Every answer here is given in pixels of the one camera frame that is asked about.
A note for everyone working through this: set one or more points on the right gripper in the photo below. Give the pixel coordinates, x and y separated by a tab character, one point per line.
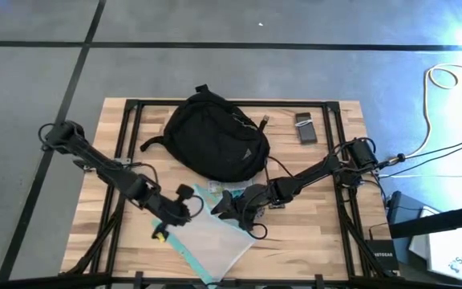
259	196

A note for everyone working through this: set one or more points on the black backpack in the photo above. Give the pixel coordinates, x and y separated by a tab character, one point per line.
215	136

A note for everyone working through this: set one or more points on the black Netgear network switch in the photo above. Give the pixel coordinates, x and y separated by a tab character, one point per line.
381	255

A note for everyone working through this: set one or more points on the white box with blue logo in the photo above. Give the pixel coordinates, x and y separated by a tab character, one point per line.
451	257

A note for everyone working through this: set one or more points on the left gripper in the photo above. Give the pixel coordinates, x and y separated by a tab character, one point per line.
173	210

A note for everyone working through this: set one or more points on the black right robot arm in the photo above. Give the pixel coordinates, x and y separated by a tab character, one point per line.
315	172

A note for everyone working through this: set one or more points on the black metal bar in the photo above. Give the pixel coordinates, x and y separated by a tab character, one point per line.
439	222

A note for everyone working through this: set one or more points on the black metal table frame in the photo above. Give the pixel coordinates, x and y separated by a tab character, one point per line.
295	103

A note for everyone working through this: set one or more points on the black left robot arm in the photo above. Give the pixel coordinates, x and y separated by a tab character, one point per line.
94	160

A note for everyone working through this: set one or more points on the grey blue box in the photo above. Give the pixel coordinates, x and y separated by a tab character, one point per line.
399	204

